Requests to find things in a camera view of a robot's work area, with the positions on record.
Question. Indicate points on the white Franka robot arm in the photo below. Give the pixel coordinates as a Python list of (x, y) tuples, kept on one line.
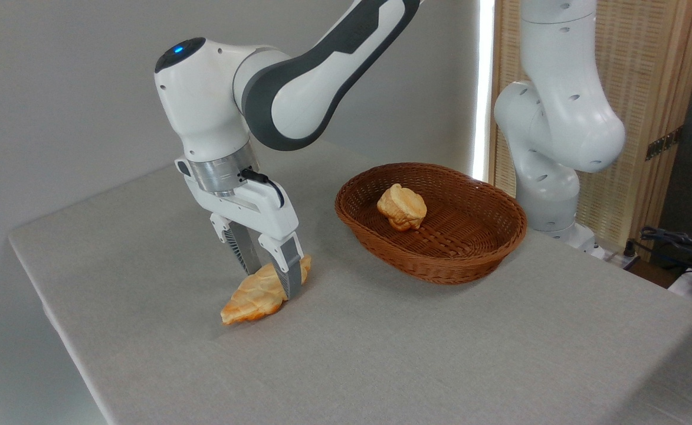
[(298, 88)]

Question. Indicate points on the long golden bread loaf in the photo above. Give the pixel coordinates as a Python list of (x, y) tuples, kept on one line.
[(251, 301)]

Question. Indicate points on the brown wicker basket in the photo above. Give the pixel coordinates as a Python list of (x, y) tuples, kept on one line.
[(469, 254)]

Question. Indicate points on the wooden rattan folding screen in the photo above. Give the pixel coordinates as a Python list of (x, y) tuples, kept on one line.
[(646, 71)]

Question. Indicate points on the dark metal screen hinge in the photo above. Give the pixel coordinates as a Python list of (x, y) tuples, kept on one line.
[(664, 143)]

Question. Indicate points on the round muffin-shaped bread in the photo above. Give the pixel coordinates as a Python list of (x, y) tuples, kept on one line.
[(403, 206)]

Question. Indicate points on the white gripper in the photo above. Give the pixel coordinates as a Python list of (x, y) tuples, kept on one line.
[(257, 215)]

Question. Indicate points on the white power strip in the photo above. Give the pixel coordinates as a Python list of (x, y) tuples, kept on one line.
[(620, 258)]

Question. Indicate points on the grey tablecloth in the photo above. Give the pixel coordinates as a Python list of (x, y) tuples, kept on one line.
[(381, 354)]

